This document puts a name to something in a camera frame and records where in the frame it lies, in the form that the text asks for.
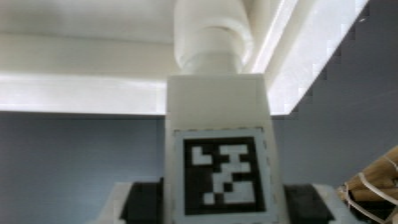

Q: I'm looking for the white square tabletop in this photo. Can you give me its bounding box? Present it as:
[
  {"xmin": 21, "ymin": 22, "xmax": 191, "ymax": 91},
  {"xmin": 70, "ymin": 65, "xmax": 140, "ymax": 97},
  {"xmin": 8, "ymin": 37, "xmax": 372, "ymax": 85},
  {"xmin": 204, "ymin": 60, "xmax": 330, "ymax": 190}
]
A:
[{"xmin": 0, "ymin": 0, "xmax": 369, "ymax": 115}]

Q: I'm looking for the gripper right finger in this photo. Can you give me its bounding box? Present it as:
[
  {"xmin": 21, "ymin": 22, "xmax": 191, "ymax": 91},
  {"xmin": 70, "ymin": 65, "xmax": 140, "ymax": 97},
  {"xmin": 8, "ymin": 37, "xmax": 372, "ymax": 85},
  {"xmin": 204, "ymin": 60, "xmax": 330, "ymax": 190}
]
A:
[{"xmin": 283, "ymin": 184, "xmax": 362, "ymax": 224}]

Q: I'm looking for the white table leg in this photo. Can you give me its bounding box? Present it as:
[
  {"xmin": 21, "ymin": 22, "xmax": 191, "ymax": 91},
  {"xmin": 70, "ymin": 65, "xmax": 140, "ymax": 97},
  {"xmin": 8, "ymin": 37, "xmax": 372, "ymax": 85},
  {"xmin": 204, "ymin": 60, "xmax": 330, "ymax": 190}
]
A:
[{"xmin": 163, "ymin": 0, "xmax": 289, "ymax": 224}]

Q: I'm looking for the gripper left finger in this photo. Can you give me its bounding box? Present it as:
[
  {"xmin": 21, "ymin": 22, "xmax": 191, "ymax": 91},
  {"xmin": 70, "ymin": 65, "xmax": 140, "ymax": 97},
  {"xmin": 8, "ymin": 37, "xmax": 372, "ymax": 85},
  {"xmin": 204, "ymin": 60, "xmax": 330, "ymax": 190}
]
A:
[{"xmin": 86, "ymin": 182, "xmax": 163, "ymax": 224}]

